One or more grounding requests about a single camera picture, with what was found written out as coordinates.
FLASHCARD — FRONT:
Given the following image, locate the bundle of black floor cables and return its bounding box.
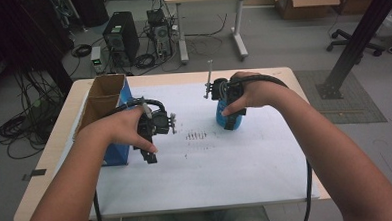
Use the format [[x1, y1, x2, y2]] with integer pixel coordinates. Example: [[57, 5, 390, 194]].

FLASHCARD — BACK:
[[0, 67, 69, 161]]

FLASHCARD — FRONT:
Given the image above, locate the person's right hand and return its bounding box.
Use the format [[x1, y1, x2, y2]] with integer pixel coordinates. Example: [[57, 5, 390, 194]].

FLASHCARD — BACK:
[[219, 68, 294, 118]]

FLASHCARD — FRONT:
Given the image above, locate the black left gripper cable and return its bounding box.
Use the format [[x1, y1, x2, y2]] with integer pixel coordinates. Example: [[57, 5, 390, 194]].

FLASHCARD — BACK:
[[87, 96, 173, 221]]

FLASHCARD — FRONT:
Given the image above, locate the open brown cardboard box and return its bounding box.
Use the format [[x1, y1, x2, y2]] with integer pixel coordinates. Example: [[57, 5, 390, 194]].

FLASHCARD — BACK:
[[269, 0, 342, 22]]

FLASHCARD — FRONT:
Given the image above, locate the grey floor mat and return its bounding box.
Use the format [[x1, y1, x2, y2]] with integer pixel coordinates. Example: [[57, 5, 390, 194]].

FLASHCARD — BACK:
[[293, 66, 389, 127]]

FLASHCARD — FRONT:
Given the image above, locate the person's left hand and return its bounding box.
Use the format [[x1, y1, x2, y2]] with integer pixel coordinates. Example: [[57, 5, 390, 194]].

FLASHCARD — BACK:
[[78, 104, 159, 158]]

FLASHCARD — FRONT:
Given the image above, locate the open-sided computer case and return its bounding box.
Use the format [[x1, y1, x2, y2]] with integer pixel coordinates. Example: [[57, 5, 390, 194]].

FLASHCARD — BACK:
[[146, 7, 175, 60]]

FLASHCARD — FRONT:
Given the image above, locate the small white power unit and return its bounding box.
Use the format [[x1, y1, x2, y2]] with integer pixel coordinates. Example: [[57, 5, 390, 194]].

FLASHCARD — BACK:
[[89, 46, 103, 75]]

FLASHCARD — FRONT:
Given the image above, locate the black computer tower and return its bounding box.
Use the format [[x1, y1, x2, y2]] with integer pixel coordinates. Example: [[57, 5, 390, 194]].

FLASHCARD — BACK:
[[101, 10, 142, 68]]

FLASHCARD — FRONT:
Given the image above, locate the blue bottle with white cap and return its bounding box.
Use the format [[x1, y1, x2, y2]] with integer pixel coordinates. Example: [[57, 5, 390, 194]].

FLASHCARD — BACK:
[[215, 97, 245, 132]]

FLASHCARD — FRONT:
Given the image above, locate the thin black floor cable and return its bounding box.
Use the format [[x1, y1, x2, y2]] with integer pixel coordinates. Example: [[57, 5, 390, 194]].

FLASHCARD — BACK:
[[183, 12, 231, 58]]

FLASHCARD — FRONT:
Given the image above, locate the black metal stand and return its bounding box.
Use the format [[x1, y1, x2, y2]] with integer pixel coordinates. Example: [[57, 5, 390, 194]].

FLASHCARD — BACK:
[[311, 0, 392, 101]]

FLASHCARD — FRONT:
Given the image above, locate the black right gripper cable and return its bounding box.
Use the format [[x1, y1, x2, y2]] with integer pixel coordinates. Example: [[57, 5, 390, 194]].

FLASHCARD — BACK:
[[228, 71, 316, 221]]

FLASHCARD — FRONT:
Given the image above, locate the coiled black cable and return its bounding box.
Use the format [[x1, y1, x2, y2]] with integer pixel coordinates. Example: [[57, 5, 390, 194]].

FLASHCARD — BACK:
[[133, 52, 157, 70], [70, 43, 94, 59]]

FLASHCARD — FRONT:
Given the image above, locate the white table mat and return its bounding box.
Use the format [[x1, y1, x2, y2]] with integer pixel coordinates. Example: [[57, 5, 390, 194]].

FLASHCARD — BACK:
[[51, 76, 322, 221]]

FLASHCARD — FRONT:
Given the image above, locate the black curtain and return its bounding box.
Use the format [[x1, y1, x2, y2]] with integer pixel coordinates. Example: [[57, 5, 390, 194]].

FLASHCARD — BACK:
[[0, 0, 77, 100]]

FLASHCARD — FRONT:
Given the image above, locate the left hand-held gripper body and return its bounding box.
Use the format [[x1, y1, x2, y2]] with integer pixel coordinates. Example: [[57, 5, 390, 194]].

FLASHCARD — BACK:
[[135, 110, 179, 146]]

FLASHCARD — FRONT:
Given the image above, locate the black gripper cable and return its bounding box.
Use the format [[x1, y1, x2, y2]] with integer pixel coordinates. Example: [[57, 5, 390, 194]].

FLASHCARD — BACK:
[[87, 96, 173, 221], [228, 71, 316, 221]]

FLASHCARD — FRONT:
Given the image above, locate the black office chair base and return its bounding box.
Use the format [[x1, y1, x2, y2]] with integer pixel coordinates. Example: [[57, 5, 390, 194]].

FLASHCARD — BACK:
[[325, 26, 387, 60]]

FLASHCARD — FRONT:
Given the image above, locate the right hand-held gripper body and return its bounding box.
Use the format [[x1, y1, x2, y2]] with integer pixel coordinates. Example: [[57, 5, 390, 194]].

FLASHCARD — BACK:
[[201, 57, 244, 106]]

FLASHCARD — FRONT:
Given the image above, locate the blue-sided cardboard box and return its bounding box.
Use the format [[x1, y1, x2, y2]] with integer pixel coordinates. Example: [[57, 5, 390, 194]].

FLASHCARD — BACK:
[[69, 72, 138, 169]]

